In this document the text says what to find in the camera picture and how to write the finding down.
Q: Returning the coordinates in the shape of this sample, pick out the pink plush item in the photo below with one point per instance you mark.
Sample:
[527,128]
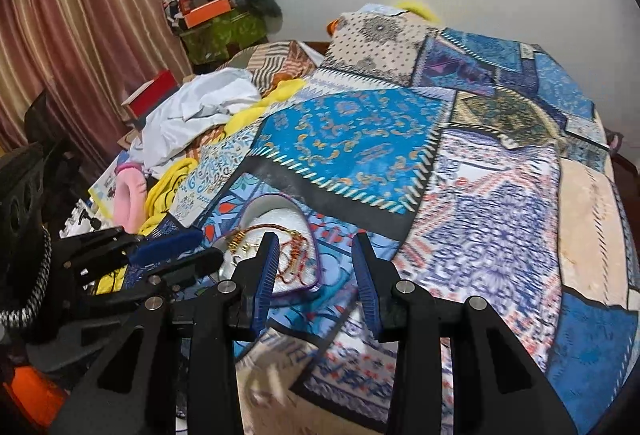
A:
[130,200]

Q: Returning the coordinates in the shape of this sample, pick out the purple heart-shaped jewelry box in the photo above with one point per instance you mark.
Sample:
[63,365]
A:
[280,220]

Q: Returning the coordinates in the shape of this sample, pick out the white cloth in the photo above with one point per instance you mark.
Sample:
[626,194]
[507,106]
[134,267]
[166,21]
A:
[200,105]

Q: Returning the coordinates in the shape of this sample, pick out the orange striped cloth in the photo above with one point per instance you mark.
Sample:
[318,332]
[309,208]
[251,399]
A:
[275,62]

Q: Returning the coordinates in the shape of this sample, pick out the red box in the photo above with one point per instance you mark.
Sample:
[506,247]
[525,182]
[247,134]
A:
[152,95]

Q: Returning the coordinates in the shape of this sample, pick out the patchwork printed blanket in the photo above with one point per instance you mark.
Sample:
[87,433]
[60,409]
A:
[450,215]

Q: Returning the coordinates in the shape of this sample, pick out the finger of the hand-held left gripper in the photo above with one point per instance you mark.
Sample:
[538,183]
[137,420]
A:
[160,245]
[195,265]

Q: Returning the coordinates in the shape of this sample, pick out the striped brown curtain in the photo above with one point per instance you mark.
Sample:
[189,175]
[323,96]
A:
[85,40]

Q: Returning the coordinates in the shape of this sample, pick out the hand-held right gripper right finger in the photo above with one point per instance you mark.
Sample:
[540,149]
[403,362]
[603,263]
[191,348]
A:
[371,295]

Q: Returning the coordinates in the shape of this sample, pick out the yellow cloth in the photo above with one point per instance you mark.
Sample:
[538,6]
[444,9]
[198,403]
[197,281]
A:
[170,180]

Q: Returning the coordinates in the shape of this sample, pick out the orange box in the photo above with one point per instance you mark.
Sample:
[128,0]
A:
[207,12]

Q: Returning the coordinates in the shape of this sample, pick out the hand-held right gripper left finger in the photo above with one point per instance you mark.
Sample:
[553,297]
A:
[265,285]

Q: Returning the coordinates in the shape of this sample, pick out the orange object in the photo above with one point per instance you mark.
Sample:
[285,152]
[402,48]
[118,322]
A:
[37,395]

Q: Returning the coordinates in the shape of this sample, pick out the black chair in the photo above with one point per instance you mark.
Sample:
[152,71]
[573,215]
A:
[30,185]

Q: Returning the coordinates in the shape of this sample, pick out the printed paper sheet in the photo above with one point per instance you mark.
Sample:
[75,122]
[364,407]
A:
[105,190]

